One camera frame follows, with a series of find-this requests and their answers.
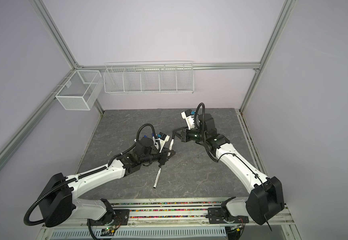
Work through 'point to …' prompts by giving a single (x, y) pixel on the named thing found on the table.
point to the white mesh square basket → (80, 91)
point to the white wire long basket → (152, 77)
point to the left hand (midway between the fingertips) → (174, 154)
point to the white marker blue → (153, 140)
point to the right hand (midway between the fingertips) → (173, 133)
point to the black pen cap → (159, 165)
